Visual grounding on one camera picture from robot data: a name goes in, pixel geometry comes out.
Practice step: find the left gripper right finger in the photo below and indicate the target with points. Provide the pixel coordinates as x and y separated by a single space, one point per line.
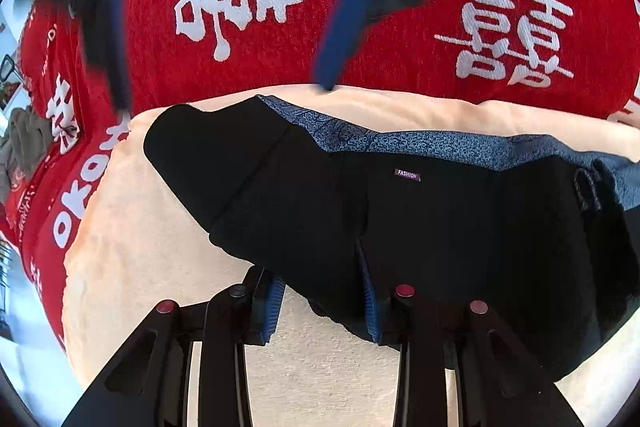
378 303

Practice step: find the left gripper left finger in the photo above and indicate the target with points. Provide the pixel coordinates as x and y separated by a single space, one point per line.
266 292

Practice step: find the large red cushion white characters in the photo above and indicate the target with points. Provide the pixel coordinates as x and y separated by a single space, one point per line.
576 56

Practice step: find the black pants with blue waistband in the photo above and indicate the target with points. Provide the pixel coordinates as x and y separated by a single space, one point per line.
546 235

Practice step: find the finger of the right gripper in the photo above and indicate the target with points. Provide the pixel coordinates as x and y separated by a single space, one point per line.
103 26
346 26

